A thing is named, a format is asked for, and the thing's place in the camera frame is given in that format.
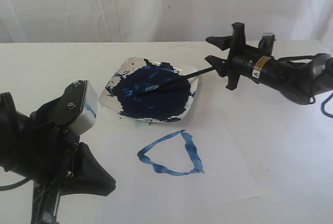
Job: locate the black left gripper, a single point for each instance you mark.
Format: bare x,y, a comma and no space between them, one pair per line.
52,157

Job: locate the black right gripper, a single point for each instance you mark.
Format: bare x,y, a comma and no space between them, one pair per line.
243,59

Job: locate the black paintbrush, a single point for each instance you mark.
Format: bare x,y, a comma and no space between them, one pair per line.
165,84

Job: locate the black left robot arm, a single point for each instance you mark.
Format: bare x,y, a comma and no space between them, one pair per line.
10,137

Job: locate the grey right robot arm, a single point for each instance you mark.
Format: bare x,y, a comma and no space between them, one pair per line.
298,78

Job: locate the white paper sheet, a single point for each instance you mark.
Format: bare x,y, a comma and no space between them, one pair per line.
184,172

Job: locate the white square paint plate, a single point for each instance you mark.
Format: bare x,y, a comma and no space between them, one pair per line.
170,104

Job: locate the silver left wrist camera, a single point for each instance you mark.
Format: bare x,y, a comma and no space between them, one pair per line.
77,107

